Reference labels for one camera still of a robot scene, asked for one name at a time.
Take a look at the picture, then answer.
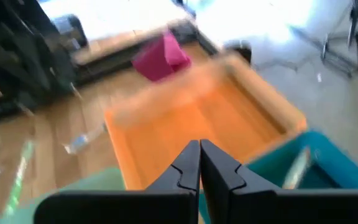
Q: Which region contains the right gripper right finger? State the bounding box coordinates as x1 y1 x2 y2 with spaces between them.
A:
201 139 358 224

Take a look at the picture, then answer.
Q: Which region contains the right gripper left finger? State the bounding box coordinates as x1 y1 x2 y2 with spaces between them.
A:
34 139 201 224

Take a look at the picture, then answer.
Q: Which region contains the green translucent plastic bin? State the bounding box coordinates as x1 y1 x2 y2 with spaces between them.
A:
0 167 127 224

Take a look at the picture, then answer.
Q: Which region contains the orange plastic bin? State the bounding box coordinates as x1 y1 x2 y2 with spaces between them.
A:
104 52 308 191

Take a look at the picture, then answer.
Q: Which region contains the teal plastic bin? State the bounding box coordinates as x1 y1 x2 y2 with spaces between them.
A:
199 129 358 224

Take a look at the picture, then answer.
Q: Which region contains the magenta plastic bin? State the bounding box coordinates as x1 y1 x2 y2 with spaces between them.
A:
131 30 192 83

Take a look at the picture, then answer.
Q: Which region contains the green wrapped toothbrush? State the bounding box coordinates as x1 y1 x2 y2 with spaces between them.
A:
4 139 34 216

